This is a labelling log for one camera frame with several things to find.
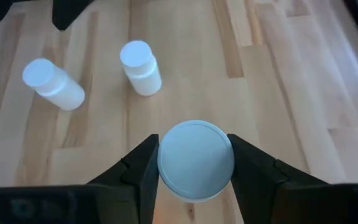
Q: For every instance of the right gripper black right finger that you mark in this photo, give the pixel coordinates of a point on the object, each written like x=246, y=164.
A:
x=253, y=168

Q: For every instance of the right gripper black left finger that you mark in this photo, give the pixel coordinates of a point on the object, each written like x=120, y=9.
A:
x=138, y=168

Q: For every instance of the white pill bottle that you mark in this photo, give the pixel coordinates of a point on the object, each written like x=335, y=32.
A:
x=196, y=160
x=141, y=68
x=53, y=84

